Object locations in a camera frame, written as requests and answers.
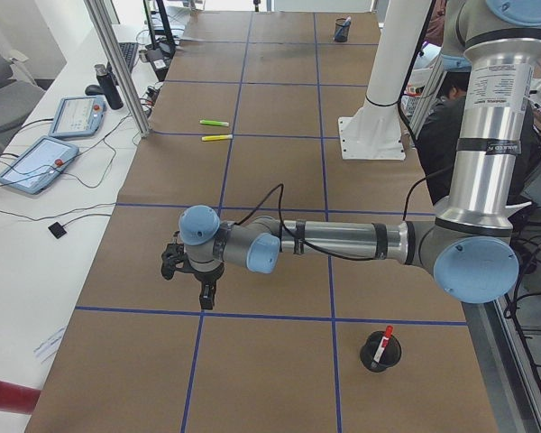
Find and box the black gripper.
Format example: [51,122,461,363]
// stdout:
[193,263,225,310]

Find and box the red marker pen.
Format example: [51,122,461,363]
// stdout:
[373,325,393,364]

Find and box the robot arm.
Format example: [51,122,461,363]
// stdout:
[177,1,541,309]

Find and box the yellow marker pen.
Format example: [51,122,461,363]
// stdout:
[201,134,234,142]

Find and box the small black square device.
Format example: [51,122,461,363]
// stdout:
[48,222,67,239]

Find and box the green marker pen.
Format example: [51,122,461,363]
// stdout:
[199,119,230,127]

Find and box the white paper label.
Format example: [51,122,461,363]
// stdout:
[33,327,67,363]

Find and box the near blue teach pendant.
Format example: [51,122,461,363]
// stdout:
[0,136,79,195]

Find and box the blue teach pendant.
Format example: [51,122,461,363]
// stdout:
[0,136,79,195]
[49,96,105,139]

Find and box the far blue teach pendant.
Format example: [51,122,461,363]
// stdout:
[49,96,105,139]

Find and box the black water bottle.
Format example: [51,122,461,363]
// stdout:
[95,64,124,110]

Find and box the black computer mouse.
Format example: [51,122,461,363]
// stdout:
[84,85,104,96]

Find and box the red cylinder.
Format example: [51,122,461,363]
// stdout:
[0,381,41,415]

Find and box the black monitor stand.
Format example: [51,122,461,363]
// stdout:
[143,0,177,59]

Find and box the black keyboard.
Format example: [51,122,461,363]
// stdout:
[118,41,139,72]

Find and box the grey office chair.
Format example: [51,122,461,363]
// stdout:
[0,54,45,155]

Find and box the seated person in black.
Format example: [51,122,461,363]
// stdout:
[416,72,538,205]

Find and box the black mesh pen cup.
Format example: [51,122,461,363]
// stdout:
[333,17,351,42]

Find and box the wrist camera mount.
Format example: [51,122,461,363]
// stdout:
[160,243,194,281]

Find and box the aluminium frame post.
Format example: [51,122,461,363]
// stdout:
[84,0,151,138]

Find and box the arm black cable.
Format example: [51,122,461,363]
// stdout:
[234,182,456,262]

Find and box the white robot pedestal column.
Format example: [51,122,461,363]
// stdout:
[338,0,433,161]

